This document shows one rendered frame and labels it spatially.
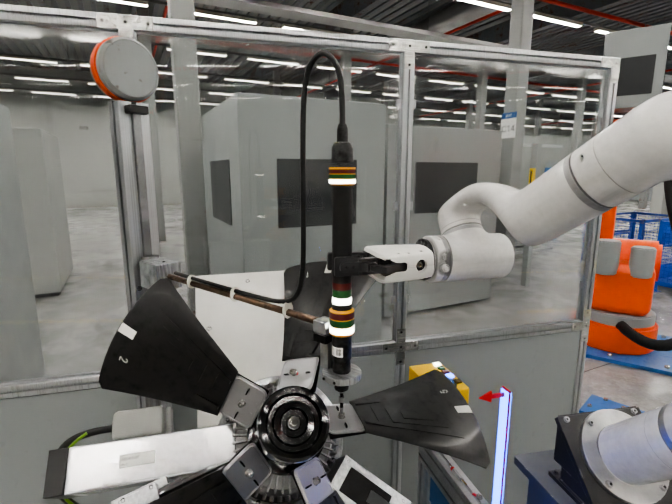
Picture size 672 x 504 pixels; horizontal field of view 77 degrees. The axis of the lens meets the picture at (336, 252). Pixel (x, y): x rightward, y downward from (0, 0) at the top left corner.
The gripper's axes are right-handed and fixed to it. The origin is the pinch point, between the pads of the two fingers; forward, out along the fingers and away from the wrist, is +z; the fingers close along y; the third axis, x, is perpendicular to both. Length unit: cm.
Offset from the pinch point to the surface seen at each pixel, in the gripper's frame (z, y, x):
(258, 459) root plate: 15.1, -3.2, -32.0
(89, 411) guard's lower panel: 62, 71, -59
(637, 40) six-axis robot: -315, 224, 122
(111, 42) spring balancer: 43, 54, 46
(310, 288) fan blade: 1.5, 18.5, -9.3
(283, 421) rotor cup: 11.0, -4.3, -25.0
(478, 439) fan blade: -23.8, -7.8, -32.1
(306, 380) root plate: 5.7, 2.4, -21.9
